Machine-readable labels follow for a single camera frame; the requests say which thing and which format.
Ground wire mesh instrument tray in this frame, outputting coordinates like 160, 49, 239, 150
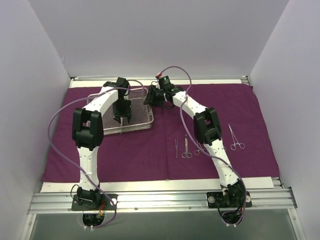
86, 91, 155, 136

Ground thin steel tweezers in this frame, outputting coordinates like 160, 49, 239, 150
174, 138, 179, 159

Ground steel scissors top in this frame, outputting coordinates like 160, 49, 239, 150
181, 135, 193, 159

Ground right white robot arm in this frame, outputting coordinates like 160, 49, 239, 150
145, 74, 247, 207

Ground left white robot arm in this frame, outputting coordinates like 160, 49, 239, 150
71, 77, 132, 210

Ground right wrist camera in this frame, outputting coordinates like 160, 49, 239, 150
155, 72, 162, 80

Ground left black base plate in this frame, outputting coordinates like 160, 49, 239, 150
71, 193, 115, 211

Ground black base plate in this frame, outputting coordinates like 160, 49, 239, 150
71, 193, 115, 211
206, 191, 244, 209

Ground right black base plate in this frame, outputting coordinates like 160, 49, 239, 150
206, 191, 244, 209

